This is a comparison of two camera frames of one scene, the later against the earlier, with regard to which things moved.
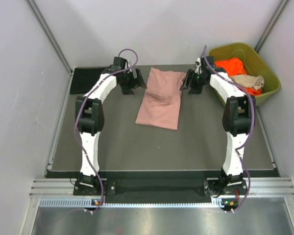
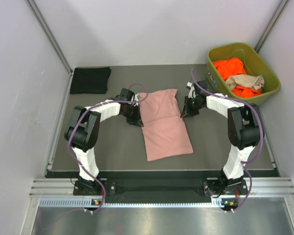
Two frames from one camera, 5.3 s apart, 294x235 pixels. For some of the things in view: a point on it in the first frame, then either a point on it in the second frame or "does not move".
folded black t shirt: [84, 79] does not move
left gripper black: [136, 82] → [136, 120]
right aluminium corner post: [270, 25] does not move
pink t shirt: [160, 105] → [164, 133]
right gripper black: [194, 90] → [187, 111]
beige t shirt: [256, 82] does not move
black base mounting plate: [163, 186] does not move
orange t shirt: [234, 67] does not move
